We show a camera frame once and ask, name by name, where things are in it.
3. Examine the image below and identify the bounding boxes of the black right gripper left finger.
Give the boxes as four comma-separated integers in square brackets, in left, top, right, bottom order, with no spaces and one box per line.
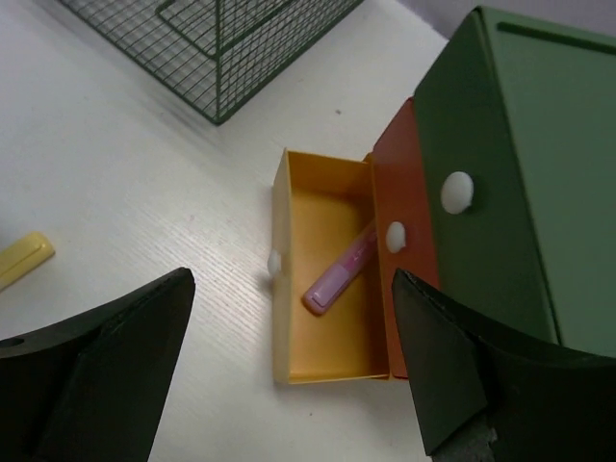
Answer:
[1,268,195,461]

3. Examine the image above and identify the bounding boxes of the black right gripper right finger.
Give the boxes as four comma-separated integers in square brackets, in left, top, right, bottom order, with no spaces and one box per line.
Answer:
[392,269,615,461]

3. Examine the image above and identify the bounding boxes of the purple chunky highlighter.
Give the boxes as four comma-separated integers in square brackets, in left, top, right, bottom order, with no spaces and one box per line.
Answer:
[301,221,377,316]

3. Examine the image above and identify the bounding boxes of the red drawer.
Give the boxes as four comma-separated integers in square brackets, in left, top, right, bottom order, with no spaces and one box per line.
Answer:
[370,98,439,379]

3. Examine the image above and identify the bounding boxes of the yellow bottom drawer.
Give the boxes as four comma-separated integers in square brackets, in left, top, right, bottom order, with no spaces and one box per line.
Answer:
[269,149,391,385]

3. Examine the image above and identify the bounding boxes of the yellow chunky highlighter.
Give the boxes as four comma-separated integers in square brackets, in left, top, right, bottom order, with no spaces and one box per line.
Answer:
[0,232,55,291]

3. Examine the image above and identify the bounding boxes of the green top drawer box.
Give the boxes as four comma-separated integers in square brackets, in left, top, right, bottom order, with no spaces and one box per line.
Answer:
[414,7,615,357]

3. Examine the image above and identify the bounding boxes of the green wire mesh organizer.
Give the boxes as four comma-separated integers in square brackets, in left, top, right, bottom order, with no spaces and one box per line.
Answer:
[63,0,359,125]

